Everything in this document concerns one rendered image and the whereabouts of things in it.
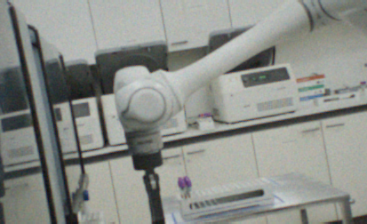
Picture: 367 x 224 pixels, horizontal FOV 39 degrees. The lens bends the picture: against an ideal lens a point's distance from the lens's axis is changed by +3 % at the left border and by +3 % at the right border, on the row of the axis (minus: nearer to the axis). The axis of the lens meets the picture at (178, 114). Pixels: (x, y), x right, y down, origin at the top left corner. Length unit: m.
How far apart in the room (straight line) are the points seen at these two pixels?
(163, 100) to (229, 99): 2.60
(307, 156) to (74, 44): 1.87
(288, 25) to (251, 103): 2.36
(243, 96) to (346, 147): 0.83
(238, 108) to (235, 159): 0.37
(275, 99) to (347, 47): 1.13
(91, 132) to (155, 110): 2.50
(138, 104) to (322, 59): 3.59
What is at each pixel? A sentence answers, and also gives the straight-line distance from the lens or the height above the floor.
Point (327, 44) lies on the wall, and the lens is 4.54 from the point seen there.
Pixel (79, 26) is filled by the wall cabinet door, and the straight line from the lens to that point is 3.82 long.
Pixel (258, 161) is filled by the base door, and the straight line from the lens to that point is 3.67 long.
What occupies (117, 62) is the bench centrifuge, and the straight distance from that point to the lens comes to 3.76.
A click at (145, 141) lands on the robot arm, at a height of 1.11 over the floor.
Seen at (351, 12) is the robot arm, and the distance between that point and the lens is 1.21.
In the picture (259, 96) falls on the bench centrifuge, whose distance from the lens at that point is 3.65.
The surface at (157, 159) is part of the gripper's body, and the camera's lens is 1.22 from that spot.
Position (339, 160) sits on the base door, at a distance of 3.88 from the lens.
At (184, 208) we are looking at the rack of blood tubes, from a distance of 1.59.
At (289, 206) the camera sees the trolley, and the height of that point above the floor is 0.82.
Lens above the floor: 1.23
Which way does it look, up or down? 3 degrees down
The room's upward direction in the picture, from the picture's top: 10 degrees counter-clockwise
